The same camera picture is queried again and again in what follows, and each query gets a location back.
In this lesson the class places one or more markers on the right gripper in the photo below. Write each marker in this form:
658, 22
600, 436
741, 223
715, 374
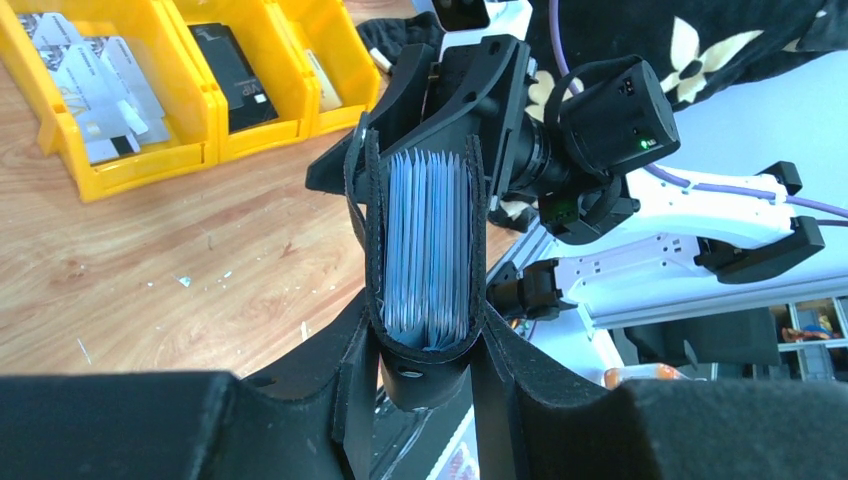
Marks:
446, 129

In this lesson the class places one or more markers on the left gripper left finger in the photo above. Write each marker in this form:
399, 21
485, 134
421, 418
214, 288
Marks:
305, 416

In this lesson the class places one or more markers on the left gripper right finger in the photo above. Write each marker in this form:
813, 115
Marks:
536, 419

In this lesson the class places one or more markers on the black leather card holder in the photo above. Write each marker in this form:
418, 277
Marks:
420, 217

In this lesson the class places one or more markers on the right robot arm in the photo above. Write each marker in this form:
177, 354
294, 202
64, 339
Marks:
632, 223

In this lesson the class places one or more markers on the gold cards in bin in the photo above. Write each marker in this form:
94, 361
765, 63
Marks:
329, 97

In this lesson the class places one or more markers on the black cards in bin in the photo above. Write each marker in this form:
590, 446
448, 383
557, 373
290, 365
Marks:
248, 103

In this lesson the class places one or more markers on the silver cards in bin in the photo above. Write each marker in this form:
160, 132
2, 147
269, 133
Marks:
102, 86

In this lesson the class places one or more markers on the orange plastic bottle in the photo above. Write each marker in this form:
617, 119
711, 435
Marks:
615, 376

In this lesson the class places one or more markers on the black floral blanket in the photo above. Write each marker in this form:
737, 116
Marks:
697, 48

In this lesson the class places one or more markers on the yellow three-compartment bin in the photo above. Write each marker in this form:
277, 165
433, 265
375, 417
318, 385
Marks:
273, 36

